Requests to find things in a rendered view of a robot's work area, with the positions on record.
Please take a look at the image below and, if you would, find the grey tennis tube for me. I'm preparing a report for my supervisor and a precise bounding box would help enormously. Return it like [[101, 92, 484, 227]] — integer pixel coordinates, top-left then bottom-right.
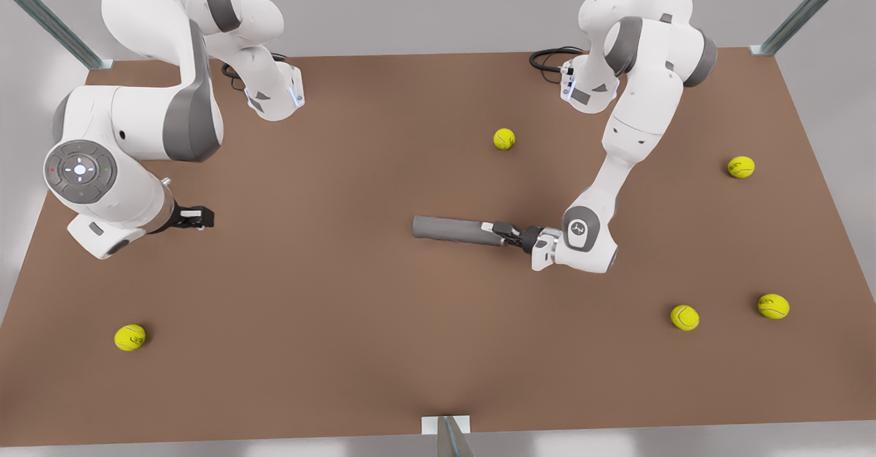
[[411, 215, 511, 248]]

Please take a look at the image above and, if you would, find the black right arm cable loop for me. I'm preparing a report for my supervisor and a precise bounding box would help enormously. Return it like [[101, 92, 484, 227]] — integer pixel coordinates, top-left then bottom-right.
[[220, 52, 289, 93]]

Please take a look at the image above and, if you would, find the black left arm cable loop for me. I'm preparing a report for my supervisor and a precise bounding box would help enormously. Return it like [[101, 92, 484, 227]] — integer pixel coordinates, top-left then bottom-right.
[[529, 46, 585, 75]]

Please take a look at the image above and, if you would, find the silver frame post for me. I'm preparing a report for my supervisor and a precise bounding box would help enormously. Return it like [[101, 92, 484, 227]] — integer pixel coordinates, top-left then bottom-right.
[[749, 0, 865, 57], [0, 0, 114, 72], [420, 415, 474, 457]]

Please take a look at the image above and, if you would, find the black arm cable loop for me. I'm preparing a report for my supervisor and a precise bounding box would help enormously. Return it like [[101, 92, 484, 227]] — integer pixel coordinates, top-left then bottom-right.
[[529, 46, 585, 75], [220, 52, 289, 93]]

